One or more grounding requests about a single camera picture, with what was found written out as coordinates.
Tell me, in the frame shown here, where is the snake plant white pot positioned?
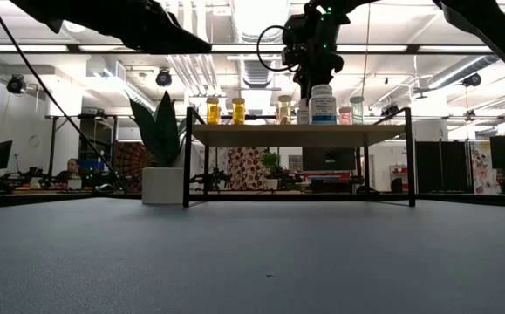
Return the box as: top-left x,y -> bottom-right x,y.
127,90 -> 188,206

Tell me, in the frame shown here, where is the red dotted white panel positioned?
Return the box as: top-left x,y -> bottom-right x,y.
227,147 -> 267,192

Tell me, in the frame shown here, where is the long black cable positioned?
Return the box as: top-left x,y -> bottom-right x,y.
0,0 -> 126,193

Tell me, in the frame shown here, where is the black angled monitor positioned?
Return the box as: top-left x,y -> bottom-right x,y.
0,140 -> 13,170

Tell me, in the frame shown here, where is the silver ventilation duct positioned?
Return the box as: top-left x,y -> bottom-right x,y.
229,0 -> 292,91

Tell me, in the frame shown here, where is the large white melatonin bottle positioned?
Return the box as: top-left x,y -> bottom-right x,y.
308,84 -> 338,126

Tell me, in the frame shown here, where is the small green potted plant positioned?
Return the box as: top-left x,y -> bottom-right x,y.
260,151 -> 283,191

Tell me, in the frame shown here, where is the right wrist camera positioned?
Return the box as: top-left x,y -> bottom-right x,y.
281,39 -> 301,67

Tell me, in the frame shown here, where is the blue grey table mat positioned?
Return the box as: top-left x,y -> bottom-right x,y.
0,198 -> 505,314

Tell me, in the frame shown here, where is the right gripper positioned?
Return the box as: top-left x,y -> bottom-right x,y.
296,16 -> 350,101

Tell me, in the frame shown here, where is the orange pill vial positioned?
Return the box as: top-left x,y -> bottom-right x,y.
206,96 -> 221,126
231,97 -> 247,126

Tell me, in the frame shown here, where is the floral poster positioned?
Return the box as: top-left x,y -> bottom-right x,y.
469,140 -> 493,195

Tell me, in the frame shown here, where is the person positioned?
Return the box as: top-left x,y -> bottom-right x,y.
55,157 -> 88,191

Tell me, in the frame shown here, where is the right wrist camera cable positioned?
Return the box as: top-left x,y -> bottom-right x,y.
256,24 -> 299,73

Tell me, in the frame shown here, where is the blue green pill vial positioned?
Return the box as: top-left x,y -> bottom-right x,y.
350,95 -> 365,126

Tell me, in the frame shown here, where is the wooden shelf black frame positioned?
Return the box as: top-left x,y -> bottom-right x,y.
182,106 -> 417,208

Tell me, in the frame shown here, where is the dark patterned panel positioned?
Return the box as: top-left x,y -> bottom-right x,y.
114,141 -> 148,193

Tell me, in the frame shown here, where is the black cabinet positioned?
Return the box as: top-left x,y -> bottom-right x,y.
415,140 -> 471,194

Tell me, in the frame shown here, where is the pale yellow pill vial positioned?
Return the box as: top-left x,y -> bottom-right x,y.
277,94 -> 293,126

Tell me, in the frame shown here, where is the dark background monitor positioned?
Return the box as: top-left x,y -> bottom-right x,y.
302,147 -> 358,172

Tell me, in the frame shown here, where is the black ceiling camera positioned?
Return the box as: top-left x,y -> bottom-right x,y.
6,73 -> 27,95
461,72 -> 483,88
154,67 -> 174,88

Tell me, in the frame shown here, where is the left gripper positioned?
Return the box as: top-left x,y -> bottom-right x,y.
103,0 -> 213,55

